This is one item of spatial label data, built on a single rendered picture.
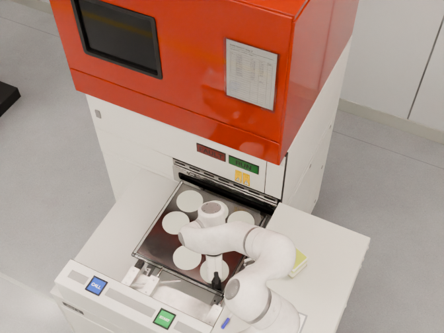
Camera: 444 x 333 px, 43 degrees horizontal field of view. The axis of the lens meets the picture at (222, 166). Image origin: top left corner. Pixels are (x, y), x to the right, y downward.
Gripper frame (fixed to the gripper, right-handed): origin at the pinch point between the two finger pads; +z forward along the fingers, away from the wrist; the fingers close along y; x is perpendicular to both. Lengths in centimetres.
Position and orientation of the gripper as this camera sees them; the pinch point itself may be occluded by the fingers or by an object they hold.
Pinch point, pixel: (216, 283)
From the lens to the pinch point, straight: 196.9
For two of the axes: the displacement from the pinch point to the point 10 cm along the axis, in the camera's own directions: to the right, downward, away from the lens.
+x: 10.0, -0.9, 0.5
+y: 0.9, 5.2, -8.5
